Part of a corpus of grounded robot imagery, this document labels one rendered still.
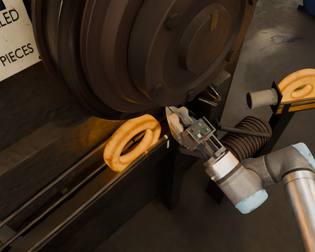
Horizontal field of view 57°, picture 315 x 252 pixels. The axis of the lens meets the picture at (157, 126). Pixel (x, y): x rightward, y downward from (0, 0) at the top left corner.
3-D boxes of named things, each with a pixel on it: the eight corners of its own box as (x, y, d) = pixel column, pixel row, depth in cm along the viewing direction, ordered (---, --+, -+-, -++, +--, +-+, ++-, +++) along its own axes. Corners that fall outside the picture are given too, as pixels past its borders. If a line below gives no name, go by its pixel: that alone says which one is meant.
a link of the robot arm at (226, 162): (230, 165, 89) (208, 185, 85) (219, 153, 89) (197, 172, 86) (244, 158, 80) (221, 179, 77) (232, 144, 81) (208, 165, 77)
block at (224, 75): (185, 114, 111) (191, 68, 92) (199, 104, 115) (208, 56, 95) (205, 132, 107) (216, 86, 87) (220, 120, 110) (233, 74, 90)
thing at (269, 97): (245, 99, 106) (247, 88, 101) (269, 95, 106) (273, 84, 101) (250, 112, 103) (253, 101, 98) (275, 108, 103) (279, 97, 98)
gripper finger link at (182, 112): (178, 93, 85) (199, 117, 84) (173, 102, 90) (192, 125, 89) (170, 99, 84) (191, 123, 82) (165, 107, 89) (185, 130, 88)
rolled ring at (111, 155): (121, 129, 69) (113, 120, 71) (102, 180, 79) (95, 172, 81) (170, 114, 83) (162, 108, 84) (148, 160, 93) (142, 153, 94)
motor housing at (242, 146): (198, 193, 152) (215, 136, 109) (226, 167, 161) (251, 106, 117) (217, 211, 147) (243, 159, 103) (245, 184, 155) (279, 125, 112)
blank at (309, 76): (281, 72, 95) (285, 79, 93) (328, 64, 94) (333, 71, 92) (270, 102, 107) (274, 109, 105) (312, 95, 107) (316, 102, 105)
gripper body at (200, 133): (202, 113, 82) (231, 146, 80) (193, 124, 90) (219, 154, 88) (183, 128, 79) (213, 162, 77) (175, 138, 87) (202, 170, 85)
